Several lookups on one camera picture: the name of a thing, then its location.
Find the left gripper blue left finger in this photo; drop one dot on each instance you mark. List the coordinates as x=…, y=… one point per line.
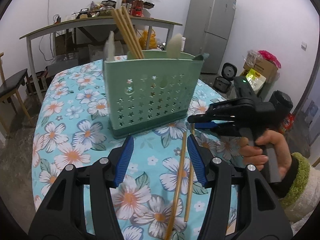
x=121, y=158

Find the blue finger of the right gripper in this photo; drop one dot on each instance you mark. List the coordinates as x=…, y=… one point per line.
x=202, y=118
x=205, y=125

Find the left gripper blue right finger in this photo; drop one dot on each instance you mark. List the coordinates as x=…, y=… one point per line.
x=196, y=160

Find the bamboo chopstick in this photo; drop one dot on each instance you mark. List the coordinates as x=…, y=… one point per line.
x=120, y=22
x=190, y=192
x=132, y=33
x=177, y=190

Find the green-white ceramic spoon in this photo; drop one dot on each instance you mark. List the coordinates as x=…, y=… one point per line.
x=174, y=47

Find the translucent white spoon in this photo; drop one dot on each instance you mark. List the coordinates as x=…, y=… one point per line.
x=109, y=48

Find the white fuzzy sleeve forearm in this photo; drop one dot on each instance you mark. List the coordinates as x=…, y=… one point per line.
x=303, y=194

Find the person right hand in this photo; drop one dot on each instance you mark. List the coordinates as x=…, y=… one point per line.
x=270, y=150

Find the black rice cooker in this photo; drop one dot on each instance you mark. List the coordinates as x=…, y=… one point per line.
x=223, y=82

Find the cardboard box with bags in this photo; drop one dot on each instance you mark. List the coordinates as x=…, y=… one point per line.
x=261, y=71

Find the green plastic utensil holder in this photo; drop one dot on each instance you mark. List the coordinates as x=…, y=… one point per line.
x=146, y=93

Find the floral blue quilt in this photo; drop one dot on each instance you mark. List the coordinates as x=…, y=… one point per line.
x=74, y=193

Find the yellow plastic bag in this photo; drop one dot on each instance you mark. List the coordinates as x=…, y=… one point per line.
x=145, y=38

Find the grey long table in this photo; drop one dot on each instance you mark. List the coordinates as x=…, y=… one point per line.
x=84, y=22

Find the grey refrigerator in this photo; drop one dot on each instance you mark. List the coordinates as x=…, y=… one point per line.
x=207, y=30

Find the red bottle on table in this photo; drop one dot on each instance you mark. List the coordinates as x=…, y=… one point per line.
x=137, y=8

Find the wooden chair black seat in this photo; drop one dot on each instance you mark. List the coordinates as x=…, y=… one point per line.
x=10, y=87

